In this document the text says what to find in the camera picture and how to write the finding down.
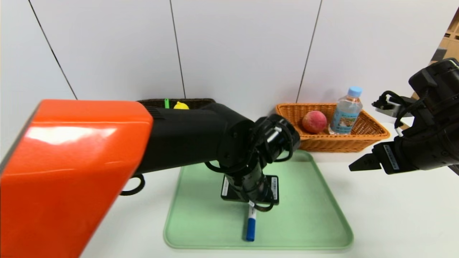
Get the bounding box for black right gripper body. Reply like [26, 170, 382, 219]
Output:
[372, 124, 459, 175]

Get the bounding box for clear water bottle blue cap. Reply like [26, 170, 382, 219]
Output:
[329, 86, 363, 135]

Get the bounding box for red peach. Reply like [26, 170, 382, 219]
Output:
[302, 110, 328, 134]

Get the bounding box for white marker blue cap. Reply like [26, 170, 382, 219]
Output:
[246, 205, 257, 242]

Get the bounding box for orange wicker basket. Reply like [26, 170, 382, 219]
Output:
[275, 103, 391, 153]

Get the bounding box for dark brown wicker basket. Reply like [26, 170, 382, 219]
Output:
[137, 98, 216, 110]

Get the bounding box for light green plastic tray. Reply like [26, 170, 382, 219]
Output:
[164, 150, 354, 250]

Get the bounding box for wooden cabinet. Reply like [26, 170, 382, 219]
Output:
[411, 9, 459, 101]

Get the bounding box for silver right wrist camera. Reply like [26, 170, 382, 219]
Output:
[372, 95, 411, 119]

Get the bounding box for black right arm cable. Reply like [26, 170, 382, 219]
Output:
[377, 90, 431, 137]

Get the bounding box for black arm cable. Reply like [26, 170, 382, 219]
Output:
[119, 174, 146, 196]
[377, 90, 431, 137]

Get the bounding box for grey wall box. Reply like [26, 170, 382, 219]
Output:
[430, 48, 447, 62]

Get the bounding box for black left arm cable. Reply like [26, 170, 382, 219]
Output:
[119, 174, 146, 196]

